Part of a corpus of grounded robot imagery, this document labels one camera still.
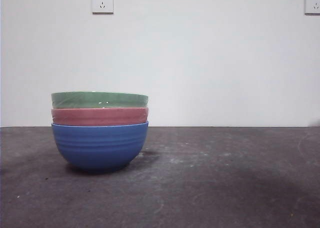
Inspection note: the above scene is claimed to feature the blue bowl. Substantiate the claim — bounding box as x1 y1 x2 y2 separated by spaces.
51 120 150 174

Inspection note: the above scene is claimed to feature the green bowl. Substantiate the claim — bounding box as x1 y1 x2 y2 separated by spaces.
51 90 150 110

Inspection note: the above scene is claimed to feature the red bowl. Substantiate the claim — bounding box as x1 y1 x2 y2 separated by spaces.
50 107 150 127

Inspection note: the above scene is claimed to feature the white wall socket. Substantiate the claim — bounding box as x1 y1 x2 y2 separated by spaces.
304 0 320 16
91 0 115 15

